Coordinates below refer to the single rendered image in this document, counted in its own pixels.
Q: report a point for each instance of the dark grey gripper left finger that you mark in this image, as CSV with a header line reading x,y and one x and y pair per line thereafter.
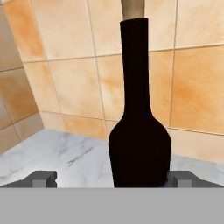
x,y
40,178

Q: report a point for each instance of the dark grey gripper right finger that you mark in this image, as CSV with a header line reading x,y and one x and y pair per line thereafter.
x,y
186,178

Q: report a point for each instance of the dark wine bottle with cork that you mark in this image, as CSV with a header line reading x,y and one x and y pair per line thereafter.
x,y
140,140

